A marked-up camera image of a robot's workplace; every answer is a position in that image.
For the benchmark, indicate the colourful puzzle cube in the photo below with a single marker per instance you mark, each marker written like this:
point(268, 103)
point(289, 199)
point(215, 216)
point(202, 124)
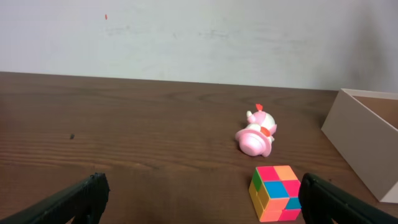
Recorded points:
point(274, 191)

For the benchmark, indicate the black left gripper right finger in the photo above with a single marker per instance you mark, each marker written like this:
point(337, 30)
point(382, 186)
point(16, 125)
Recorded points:
point(323, 202)

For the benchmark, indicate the white cardboard box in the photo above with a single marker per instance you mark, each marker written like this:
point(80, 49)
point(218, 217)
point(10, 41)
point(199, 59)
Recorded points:
point(362, 125)

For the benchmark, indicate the pink white duck toy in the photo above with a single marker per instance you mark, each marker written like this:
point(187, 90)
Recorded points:
point(257, 137)

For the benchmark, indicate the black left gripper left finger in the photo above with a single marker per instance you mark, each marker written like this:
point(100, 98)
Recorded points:
point(83, 203)

